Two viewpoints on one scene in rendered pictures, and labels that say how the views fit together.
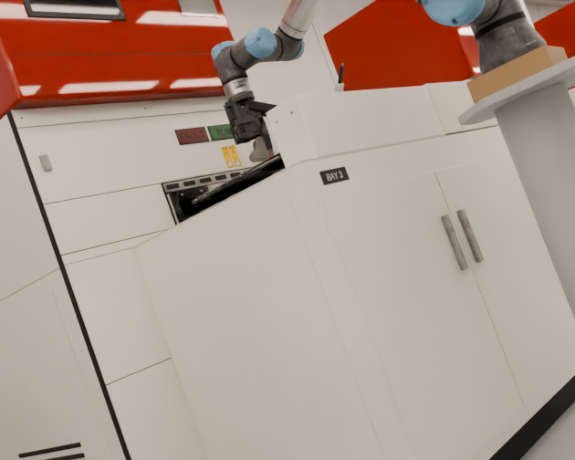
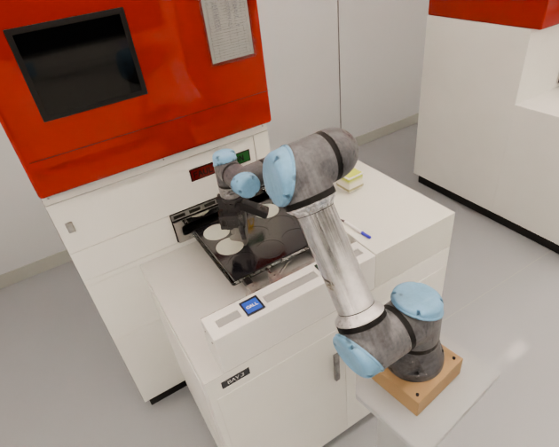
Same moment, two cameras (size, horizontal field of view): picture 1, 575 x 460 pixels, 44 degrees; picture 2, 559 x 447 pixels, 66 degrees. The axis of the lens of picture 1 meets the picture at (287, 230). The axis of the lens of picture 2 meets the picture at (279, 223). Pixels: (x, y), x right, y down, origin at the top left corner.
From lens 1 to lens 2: 160 cm
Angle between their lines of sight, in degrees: 44
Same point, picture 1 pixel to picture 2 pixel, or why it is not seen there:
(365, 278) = (240, 425)
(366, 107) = (292, 311)
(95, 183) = (112, 231)
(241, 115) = (227, 210)
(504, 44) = (399, 364)
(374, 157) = (283, 345)
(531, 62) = (405, 398)
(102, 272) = (114, 285)
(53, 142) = (76, 210)
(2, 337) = not seen: hidden behind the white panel
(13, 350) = not seen: hidden behind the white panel
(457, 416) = not seen: outside the picture
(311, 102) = (230, 338)
